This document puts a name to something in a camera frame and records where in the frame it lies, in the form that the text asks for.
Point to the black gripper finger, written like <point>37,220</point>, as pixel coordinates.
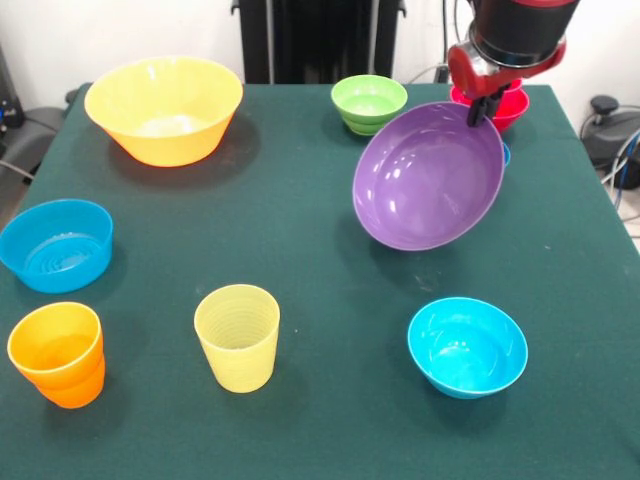
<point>477,114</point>
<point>496,104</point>

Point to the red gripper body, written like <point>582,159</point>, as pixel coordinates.
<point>470,80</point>

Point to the red-pink bowl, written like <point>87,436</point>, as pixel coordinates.
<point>512,110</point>

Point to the dark blue bowl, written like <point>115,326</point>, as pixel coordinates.
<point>507,155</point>

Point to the large purple bowl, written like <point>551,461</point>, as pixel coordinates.
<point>425,190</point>

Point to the green bowl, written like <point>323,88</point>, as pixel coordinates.
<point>369,110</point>

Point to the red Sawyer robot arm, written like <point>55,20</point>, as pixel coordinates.
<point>520,25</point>

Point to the cyan bowl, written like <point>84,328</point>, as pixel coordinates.
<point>467,355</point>

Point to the large orange bowl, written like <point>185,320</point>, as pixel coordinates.
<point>150,100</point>

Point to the yellow-green cup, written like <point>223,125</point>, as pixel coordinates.
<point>237,360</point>

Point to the dark green tablecloth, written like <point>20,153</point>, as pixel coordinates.
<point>300,440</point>

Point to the blue ribbed bowl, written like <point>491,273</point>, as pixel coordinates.
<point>55,260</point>

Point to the black device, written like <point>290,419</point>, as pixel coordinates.
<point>10,110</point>

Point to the orange cup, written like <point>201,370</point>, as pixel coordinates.
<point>60,380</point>

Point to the grey pedestal foot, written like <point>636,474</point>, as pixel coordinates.
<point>35,130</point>
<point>615,130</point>

